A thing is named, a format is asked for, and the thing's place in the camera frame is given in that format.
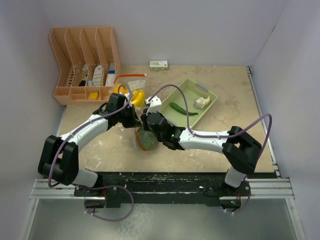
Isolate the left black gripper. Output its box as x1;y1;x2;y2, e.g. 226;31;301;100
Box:
117;104;143;129

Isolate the green netted melon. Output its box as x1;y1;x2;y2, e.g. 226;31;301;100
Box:
135;127;159;151

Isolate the clear orange-zip bag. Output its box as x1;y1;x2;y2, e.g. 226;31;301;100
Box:
114;73;148;94
132;109;160;153

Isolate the yellow banana bunch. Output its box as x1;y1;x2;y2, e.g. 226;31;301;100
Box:
130;89;145;108

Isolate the orange bell pepper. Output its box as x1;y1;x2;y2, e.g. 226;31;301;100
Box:
113;84;126;94

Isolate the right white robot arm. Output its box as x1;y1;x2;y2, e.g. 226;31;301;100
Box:
141;112;265;196

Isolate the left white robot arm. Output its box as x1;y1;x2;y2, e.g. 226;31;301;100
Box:
37;92;141;196

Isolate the green cucumber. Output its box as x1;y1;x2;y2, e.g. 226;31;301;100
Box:
170;102;199;116

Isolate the yellow small box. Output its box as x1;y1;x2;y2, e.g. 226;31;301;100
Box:
89;92;99;100

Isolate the white blue packet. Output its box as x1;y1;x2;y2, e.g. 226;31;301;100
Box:
105;62;116;87

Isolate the white garlic bulb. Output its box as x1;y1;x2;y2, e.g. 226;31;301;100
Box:
193;95;211;109

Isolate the green plastic basket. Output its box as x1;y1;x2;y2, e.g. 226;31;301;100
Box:
160;79;218;128

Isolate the white patterned pouch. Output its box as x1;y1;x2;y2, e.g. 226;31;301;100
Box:
92;65;103;87

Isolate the black white item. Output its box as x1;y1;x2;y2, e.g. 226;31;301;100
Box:
78;64;89;87

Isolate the small green white box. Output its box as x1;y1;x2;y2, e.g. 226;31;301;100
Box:
149;60;168;71

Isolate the pink desk file organizer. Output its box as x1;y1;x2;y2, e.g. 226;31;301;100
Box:
49;27;121;106

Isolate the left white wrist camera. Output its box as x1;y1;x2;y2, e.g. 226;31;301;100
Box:
123;92;133;108

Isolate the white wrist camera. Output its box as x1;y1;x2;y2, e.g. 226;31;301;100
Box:
123;92;133;108
144;95;162;115

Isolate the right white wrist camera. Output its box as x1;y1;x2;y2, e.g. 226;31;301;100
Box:
144;95;162;115

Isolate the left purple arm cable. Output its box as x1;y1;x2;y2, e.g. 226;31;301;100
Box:
47;84;133;188

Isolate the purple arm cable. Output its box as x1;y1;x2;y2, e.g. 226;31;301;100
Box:
47;84;133;188
148;84;273;181

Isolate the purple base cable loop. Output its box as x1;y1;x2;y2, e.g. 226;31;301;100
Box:
83;187;136;224

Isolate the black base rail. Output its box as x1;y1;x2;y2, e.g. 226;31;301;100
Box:
74;172;251;208

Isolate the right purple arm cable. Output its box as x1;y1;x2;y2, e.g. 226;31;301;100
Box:
148;84;273;181

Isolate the aluminium frame rail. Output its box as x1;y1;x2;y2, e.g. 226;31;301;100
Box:
244;66;306;240

